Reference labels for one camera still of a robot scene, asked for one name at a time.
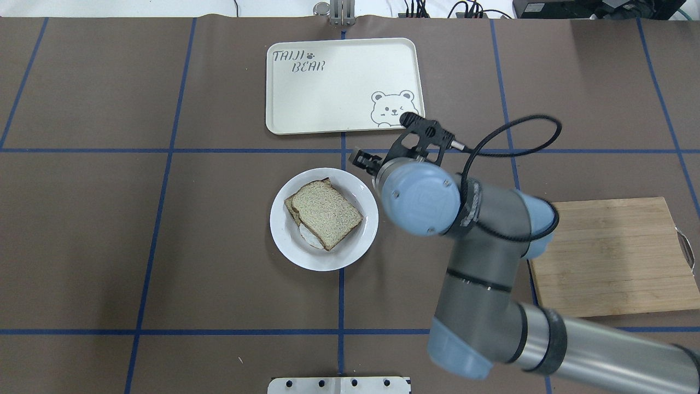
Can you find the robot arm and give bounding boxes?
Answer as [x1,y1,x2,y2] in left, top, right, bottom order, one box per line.
[349,150,698,393]

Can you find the cream bear tray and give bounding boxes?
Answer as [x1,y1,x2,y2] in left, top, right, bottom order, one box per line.
[265,37,425,136]

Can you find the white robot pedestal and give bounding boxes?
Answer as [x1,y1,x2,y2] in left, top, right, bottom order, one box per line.
[267,376,412,393]

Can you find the fried egg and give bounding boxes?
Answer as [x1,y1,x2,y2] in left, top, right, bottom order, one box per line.
[299,223,325,250]

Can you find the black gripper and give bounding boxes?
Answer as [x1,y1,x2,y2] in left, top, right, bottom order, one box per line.
[349,149,385,177]

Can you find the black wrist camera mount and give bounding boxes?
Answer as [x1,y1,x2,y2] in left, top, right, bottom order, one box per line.
[383,112,466,166]

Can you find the wooden cutting board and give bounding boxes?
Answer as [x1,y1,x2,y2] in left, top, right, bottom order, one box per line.
[530,197,699,317]

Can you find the aluminium frame post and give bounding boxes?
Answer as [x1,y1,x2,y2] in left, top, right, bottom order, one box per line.
[328,0,357,27]

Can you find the white round plate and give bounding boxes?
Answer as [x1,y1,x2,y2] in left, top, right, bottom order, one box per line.
[269,167,380,271]

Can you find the small silver cylinder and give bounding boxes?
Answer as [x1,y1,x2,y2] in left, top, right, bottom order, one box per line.
[312,2,331,16]

